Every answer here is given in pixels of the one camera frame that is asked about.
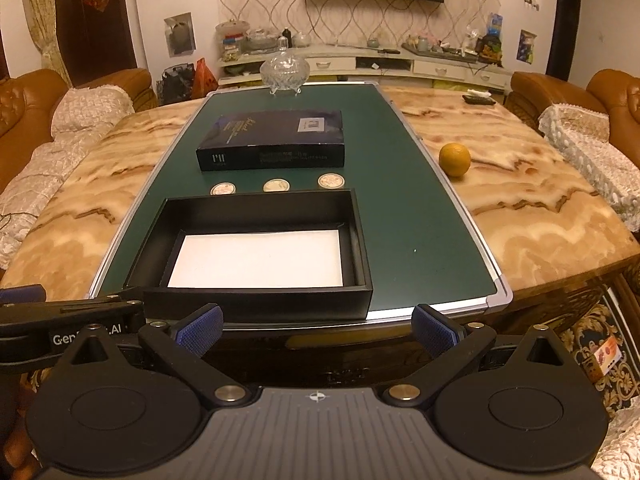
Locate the green board with metal frame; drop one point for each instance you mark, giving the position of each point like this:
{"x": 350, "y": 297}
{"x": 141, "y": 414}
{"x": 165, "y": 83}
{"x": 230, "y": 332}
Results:
{"x": 410, "y": 200}

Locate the orange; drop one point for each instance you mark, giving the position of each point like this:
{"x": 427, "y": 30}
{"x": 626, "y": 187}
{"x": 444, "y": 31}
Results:
{"x": 454, "y": 160}

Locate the brown leather armchair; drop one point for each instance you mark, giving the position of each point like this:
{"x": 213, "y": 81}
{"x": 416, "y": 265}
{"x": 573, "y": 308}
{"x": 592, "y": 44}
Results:
{"x": 615, "y": 95}

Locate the white lace sofa cover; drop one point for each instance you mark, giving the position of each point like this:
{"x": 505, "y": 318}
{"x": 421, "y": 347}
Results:
{"x": 75, "y": 120}

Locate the glass candy dish with lid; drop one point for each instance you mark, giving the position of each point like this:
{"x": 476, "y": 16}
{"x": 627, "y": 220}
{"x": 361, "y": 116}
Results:
{"x": 284, "y": 70}

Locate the round decorated coin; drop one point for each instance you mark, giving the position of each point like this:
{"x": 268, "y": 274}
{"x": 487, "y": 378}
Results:
{"x": 223, "y": 189}
{"x": 331, "y": 180}
{"x": 277, "y": 185}

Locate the patterned carpet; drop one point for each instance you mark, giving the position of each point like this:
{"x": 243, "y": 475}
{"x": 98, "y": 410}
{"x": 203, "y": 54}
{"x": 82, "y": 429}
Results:
{"x": 610, "y": 310}

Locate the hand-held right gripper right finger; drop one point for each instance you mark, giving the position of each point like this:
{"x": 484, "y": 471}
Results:
{"x": 432, "y": 331}

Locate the blue carton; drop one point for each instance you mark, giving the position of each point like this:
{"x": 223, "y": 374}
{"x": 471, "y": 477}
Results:
{"x": 494, "y": 24}

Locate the cream television cabinet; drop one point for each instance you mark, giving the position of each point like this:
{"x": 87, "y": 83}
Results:
{"x": 340, "y": 64}

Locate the gold curtain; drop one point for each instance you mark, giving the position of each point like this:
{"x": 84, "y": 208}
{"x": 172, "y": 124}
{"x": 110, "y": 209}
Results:
{"x": 45, "y": 20}

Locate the black gift box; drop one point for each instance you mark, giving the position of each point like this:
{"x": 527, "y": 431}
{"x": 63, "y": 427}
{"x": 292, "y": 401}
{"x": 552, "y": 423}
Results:
{"x": 250, "y": 300}

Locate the brown leather sofa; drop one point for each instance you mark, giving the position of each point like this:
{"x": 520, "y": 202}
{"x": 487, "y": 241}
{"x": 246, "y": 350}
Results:
{"x": 30, "y": 95}

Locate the clear plastic storage jar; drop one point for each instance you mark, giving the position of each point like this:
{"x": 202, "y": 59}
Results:
{"x": 231, "y": 40}

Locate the black remote control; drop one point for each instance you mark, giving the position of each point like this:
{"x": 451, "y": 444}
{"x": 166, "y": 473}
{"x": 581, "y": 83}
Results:
{"x": 477, "y": 99}

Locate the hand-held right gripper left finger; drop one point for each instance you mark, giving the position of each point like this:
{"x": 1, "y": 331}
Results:
{"x": 200, "y": 331}

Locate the marble desktop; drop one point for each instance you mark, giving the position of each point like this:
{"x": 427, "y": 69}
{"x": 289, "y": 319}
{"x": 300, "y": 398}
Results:
{"x": 530, "y": 205}

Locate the dark blue box lid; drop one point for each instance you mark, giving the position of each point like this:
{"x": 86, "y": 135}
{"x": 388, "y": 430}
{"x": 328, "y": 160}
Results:
{"x": 270, "y": 132}

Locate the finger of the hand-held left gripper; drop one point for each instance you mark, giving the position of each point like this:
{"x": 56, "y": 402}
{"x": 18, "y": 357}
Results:
{"x": 20, "y": 294}
{"x": 107, "y": 302}

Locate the black mesh bin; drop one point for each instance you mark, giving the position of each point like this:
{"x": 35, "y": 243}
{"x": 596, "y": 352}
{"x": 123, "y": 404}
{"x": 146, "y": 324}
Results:
{"x": 177, "y": 85}

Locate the cream lace armchair cover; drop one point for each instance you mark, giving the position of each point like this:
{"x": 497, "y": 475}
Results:
{"x": 590, "y": 140}

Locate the orange plastic bag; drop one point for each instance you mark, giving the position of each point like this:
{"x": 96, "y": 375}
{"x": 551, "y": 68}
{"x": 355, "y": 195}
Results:
{"x": 205, "y": 79}

